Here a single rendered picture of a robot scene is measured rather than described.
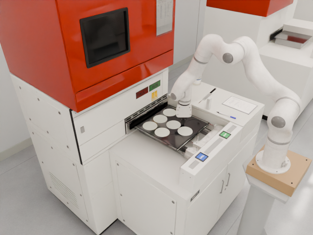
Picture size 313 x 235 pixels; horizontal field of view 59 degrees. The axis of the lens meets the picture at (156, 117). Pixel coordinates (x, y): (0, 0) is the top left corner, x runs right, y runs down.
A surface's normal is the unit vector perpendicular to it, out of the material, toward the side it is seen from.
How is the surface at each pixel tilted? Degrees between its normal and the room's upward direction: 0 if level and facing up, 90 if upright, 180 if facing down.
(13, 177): 0
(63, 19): 90
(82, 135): 90
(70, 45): 90
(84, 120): 90
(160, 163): 0
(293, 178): 3
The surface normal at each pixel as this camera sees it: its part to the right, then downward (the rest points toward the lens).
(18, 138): 0.76, 0.37
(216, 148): 0.00, -0.82
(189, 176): -0.65, 0.43
